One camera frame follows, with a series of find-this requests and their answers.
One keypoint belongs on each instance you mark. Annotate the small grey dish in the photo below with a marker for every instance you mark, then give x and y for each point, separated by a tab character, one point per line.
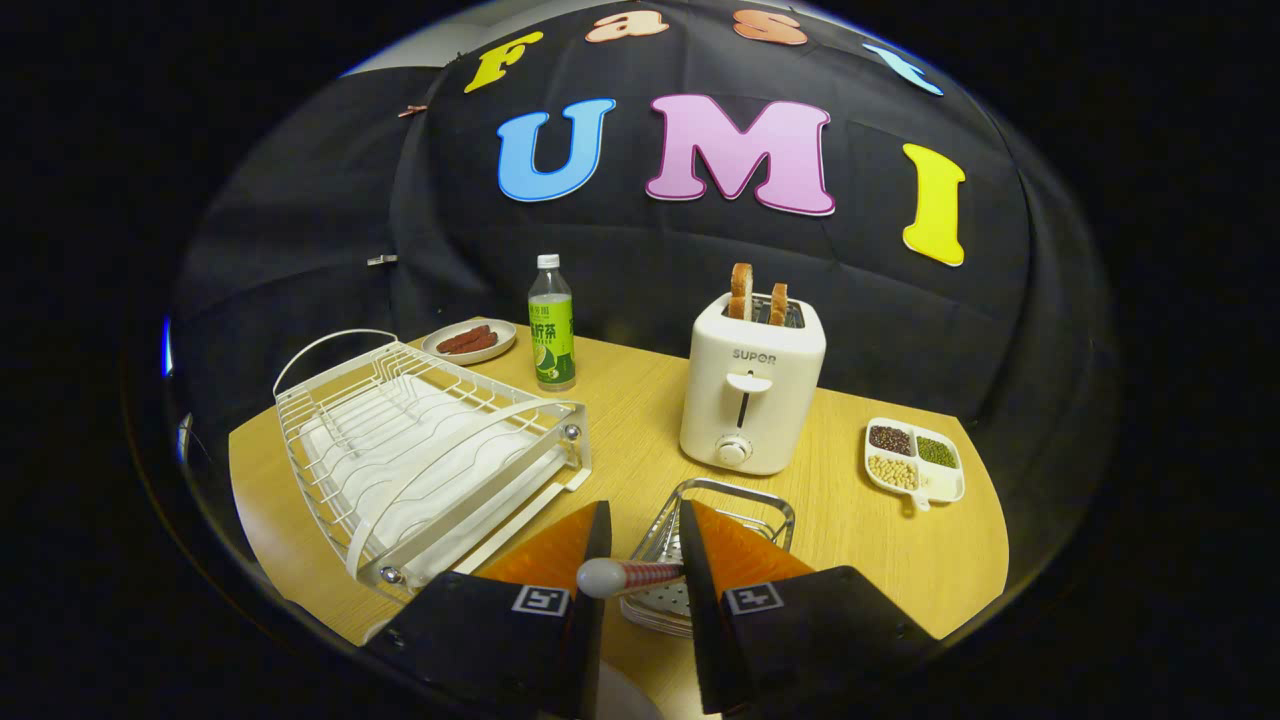
500	330

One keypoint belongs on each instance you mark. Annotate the pile of soybeans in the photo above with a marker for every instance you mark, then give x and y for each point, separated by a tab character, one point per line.
892	472

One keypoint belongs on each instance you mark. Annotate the pile of red beans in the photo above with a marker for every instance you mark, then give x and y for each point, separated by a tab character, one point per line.
890	440

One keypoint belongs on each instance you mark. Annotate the white toaster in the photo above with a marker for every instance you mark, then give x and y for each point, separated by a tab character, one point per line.
750	400

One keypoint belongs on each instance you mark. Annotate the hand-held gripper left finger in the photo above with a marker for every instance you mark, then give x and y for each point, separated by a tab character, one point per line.
590	650

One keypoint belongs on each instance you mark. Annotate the black backdrop cloth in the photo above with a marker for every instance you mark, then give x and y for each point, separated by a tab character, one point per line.
650	250

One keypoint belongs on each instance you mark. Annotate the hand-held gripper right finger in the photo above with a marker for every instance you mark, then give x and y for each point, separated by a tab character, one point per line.
705	640

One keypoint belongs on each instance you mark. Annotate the white divided snack dish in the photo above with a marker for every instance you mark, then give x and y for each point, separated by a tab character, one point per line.
942	487

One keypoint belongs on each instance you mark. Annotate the green label drink bottle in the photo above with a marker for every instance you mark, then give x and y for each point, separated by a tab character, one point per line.
552	340

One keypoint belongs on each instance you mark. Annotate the toast slice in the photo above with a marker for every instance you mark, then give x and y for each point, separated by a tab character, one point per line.
740	290
778	305

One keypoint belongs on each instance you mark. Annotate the red sausage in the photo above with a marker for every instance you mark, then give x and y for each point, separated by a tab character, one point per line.
462	338
476	346

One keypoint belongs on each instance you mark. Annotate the grey round plate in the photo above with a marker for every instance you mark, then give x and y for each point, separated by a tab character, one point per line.
625	702

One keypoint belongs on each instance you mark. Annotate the pile of green beans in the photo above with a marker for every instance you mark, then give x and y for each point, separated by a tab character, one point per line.
937	452

